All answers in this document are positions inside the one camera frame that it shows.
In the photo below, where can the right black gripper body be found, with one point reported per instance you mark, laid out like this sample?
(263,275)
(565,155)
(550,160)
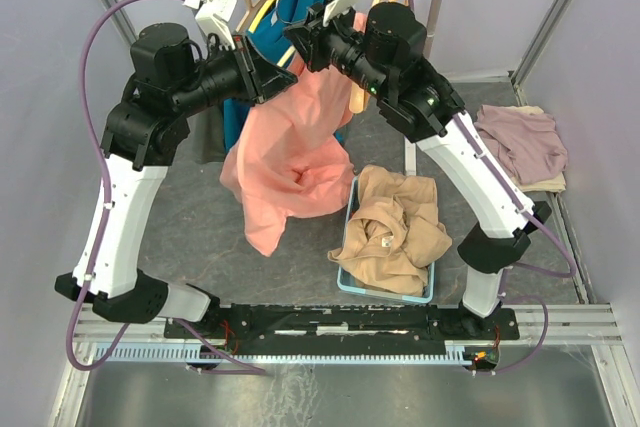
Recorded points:
(334,38)

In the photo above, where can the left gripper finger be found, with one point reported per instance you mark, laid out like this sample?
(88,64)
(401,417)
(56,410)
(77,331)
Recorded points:
(272,88)
(262,69)

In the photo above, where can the yellow plastic hanger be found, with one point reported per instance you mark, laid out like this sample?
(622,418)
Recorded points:
(261,13)

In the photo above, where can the pink t shirt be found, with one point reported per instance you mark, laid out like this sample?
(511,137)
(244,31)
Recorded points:
(288,161)

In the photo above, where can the dark grey t shirt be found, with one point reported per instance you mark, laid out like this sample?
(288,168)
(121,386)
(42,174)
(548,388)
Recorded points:
(209,140)

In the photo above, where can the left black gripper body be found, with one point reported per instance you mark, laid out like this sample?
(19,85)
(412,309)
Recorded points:
(245,66)

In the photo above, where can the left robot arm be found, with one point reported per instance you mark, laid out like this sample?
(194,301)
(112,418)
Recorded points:
(171,82)

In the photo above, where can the beige t shirt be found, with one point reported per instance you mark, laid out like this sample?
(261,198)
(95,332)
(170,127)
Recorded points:
(395,234)

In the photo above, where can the lilac t shirt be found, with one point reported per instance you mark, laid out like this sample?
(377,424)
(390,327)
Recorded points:
(525,142)

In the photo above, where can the light blue plastic basket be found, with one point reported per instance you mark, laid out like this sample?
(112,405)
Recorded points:
(347,283)

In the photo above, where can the cream plastic hanger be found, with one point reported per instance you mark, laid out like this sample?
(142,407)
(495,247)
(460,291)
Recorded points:
(291,61)

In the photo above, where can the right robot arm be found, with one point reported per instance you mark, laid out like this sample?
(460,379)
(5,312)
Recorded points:
(386,60)

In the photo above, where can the teal blue t shirt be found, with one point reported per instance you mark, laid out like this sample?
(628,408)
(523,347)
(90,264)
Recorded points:
(280,22)

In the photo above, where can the cream folded t shirt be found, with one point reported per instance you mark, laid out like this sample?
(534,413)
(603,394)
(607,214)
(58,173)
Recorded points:
(554,185)

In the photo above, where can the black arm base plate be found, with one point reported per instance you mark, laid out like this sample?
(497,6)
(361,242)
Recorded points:
(352,330)

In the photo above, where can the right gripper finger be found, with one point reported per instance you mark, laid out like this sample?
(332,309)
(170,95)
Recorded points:
(318,62)
(300,38)

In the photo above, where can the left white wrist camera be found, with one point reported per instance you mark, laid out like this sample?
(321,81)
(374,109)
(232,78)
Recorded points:
(212,17)

